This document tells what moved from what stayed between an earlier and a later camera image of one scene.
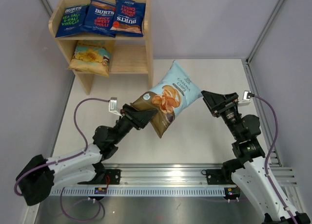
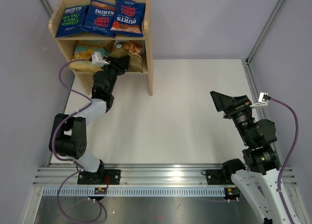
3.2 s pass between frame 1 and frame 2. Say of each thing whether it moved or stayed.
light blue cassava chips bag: moved
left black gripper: moved
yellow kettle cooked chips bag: stayed
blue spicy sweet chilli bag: stayed
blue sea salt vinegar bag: stayed
